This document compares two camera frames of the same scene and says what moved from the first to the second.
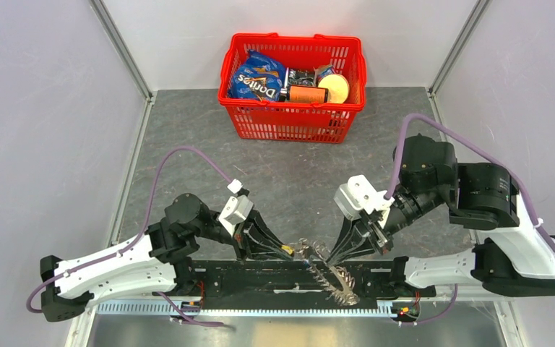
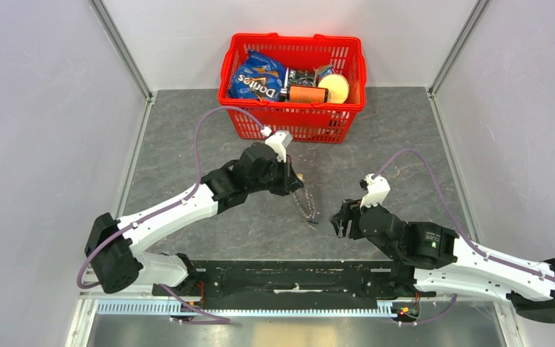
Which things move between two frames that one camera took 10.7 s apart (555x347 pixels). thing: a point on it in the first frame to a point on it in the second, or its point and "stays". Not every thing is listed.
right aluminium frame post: [481, 7] stays
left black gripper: [257, 251] to [290, 182]
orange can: [298, 93] stays
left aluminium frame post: [102, 14] stays
